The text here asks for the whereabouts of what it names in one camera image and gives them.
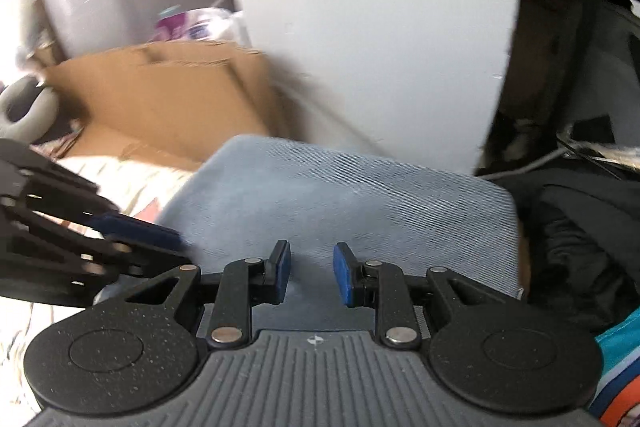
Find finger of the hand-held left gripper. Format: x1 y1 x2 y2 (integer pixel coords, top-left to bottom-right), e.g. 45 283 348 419
0 138 122 228
15 207 190 280

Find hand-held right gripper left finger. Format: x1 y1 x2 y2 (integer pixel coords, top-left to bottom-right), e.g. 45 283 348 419
92 238 292 351

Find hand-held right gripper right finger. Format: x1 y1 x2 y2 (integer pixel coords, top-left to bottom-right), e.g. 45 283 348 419
333 241 524 351

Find light blue denim jeans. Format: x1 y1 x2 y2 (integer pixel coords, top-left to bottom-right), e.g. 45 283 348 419
97 134 521 333

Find black clothes pile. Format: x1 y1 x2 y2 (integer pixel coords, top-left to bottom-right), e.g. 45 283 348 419
475 112 640 335

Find dark patterned cloth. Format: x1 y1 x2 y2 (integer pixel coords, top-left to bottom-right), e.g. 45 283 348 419
30 119 86 158

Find cream bear printed blanket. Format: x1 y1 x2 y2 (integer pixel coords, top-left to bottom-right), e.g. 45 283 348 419
0 154 201 427

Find grey neck pillow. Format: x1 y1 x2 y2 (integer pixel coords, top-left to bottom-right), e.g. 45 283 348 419
0 74 60 140

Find flattened cardboard sheet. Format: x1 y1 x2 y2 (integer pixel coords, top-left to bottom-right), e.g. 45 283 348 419
32 41 291 172

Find purple and white plastic packet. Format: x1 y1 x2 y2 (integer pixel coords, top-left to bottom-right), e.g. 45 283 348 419
152 4 246 44

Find teal printed cloth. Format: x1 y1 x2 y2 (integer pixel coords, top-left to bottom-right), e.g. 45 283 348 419
585 317 640 427

